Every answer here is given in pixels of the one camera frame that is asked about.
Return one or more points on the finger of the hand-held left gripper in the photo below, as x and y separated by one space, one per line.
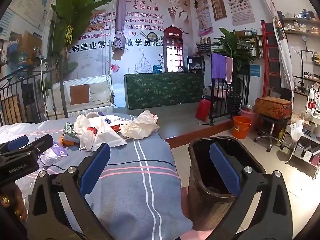
15 142
42 142

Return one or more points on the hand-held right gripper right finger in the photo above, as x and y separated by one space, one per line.
223 170

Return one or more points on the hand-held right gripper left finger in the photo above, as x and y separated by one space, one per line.
95 170

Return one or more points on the white wrapper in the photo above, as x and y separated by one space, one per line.
48 158

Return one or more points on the purple white packet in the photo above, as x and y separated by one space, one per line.
60 148

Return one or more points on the partly peeled orange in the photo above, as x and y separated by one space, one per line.
67 141

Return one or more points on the white plastic bag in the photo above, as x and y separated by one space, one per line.
83 135

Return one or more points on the white printed bag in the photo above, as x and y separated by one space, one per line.
110 136

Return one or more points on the red wrapper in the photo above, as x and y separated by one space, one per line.
91 131

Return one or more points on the dark brown trash bin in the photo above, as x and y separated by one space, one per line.
200 205

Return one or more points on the cream plastic bag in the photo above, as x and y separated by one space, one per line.
140 127

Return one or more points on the person's left hand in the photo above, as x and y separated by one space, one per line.
12 200

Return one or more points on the striped grey-blue blanket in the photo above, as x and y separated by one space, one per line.
130 192

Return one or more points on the orange bucket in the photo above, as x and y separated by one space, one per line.
242 128

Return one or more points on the white wicker swing sofa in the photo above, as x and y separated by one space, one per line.
82 111

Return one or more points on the white cushion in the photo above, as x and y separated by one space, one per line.
100 92
61 95

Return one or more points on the pink basin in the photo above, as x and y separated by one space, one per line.
251 116

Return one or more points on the orange cushion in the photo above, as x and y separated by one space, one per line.
79 94

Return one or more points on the swivel stool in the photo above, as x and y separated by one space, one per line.
271 130

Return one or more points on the red paper bag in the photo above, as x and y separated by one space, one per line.
203 110

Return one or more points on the metal basin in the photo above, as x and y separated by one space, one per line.
247 108

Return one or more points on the yellow bottle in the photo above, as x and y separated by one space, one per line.
281 136

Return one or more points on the black mesh basket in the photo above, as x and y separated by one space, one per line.
233 103

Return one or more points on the pink washtub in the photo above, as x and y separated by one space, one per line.
222 91

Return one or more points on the red patterned suitcase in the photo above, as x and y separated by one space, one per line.
272 107

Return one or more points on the white trolley cart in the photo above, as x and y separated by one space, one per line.
307 132

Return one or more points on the pink towel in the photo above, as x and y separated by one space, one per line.
229 71

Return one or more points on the green patterned counter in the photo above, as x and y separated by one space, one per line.
162 90

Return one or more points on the purple towel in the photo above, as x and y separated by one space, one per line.
218 66

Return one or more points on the black display box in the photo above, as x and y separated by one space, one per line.
195 63

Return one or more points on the white pump bottle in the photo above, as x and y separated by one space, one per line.
311 93

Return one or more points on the blue bag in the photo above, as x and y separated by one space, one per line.
157 69

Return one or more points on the red ladder shelf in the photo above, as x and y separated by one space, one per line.
263 55

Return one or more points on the white hanging banner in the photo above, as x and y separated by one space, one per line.
283 62

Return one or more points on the green potted plant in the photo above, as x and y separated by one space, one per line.
233 46

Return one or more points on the small shelf with bottles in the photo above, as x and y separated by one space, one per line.
203 46

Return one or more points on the red telephone booth cabinet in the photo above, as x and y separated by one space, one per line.
173 50

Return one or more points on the wooden shelf unit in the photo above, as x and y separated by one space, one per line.
250 40

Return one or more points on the banana plant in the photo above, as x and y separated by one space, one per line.
75 7

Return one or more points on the black pipe with gauge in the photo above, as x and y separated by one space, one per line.
304 51

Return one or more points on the purple folded umbrella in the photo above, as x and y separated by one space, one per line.
121 17

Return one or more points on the black iron bed frame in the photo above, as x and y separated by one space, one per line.
63 87

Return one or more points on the blue wall sign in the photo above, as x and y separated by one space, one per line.
254 70

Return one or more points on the wooden wall shelf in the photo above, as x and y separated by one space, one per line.
300 33
300 20
307 79

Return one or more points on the blue white wall posters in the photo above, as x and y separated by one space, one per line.
27 0

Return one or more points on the pink portrait wall poster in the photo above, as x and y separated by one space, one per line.
203 12

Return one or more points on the large printed wall poster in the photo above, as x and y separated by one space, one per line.
150 12

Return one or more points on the brown building wall poster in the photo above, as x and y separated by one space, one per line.
217 2

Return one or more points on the eyebrow chart wall poster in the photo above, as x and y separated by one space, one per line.
238 2

